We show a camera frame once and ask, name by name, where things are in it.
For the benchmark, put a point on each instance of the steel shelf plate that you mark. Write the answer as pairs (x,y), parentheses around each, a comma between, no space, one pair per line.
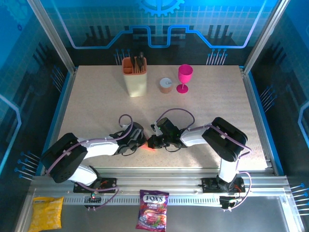
(205,217)

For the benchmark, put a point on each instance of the aluminium table side rail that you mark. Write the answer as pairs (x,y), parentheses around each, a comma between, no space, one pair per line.
(258,120)
(59,120)

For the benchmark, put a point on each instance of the purple Fox's candy bag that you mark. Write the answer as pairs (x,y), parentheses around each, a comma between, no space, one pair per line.
(152,212)

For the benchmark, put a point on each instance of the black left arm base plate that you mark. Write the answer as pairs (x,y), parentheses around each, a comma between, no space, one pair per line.
(108,184)

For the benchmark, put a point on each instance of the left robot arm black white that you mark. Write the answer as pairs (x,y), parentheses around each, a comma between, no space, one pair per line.
(62,157)

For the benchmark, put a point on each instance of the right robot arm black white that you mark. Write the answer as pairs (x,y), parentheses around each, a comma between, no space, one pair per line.
(224,140)

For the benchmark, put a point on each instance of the small can white lid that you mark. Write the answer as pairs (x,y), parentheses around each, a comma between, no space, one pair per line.
(166,85)

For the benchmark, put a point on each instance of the aluminium mounting rail beam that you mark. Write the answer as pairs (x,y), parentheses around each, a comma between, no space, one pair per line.
(157,180)

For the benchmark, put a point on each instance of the aluminium frame post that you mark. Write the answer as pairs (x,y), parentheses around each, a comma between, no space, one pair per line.
(262,38)
(55,38)

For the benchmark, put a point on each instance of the yellow snack bag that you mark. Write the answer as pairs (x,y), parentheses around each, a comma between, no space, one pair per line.
(47,215)

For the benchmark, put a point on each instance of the pink plastic goblet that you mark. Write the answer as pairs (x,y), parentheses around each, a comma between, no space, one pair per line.
(185,75)

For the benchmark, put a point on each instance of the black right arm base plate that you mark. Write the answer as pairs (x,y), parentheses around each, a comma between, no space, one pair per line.
(208,184)

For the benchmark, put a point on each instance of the cream utensil holder orange insert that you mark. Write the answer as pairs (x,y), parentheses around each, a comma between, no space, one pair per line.
(137,84)

